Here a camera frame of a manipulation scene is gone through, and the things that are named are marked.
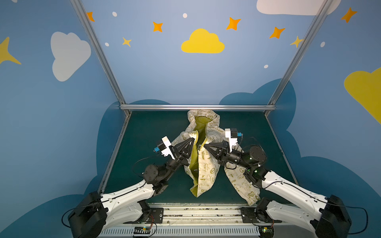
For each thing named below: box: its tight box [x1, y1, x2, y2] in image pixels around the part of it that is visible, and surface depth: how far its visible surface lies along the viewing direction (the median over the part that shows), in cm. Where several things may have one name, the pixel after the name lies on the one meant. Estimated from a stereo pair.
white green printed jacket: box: [171, 109, 261, 206], surface depth 73 cm
